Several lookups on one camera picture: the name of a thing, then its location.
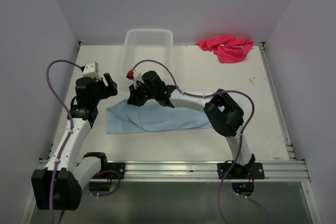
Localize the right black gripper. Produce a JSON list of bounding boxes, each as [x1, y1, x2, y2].
[[128, 81, 158, 108]]

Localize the light blue towel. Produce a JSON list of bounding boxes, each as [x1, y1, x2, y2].
[[105, 100, 212, 134]]

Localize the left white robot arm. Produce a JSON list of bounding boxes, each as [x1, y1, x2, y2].
[[31, 73, 118, 210]]

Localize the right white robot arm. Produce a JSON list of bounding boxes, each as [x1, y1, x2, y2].
[[126, 70, 255, 178]]

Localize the white plastic basket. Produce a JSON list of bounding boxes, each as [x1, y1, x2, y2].
[[120, 28, 174, 79]]

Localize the pink towel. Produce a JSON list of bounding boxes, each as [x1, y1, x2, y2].
[[195, 35, 254, 63]]

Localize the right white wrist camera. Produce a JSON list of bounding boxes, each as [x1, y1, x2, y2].
[[126, 70, 144, 89]]

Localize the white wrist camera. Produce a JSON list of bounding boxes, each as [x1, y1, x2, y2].
[[82, 61, 101, 80], [126, 70, 144, 89]]

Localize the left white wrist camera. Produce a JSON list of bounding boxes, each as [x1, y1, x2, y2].
[[82, 61, 101, 80]]

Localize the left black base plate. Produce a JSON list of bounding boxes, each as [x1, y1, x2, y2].
[[104, 162, 126, 179]]

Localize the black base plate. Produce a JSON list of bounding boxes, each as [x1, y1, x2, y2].
[[217, 162, 265, 179], [104, 162, 126, 179]]

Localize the aluminium mounting rail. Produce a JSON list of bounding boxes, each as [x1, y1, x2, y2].
[[36, 159, 308, 183]]

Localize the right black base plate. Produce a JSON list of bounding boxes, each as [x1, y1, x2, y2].
[[217, 162, 265, 179]]

